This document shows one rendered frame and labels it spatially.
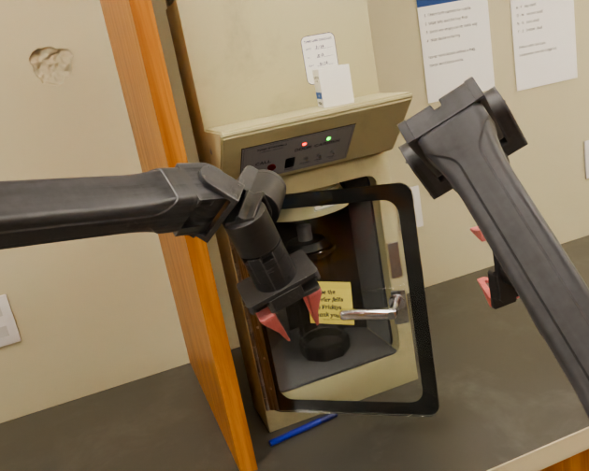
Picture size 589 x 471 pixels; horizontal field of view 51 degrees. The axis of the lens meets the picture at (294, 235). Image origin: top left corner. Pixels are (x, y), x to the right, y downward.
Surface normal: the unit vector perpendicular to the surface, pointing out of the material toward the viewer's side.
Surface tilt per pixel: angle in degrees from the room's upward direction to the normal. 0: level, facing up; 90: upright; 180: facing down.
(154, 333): 90
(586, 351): 60
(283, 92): 90
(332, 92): 90
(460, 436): 0
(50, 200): 53
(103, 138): 90
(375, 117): 135
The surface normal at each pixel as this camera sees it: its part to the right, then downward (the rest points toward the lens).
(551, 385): -0.18, -0.95
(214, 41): 0.33, 0.20
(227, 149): 0.36, 0.81
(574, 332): -0.46, -0.20
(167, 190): 0.38, -0.53
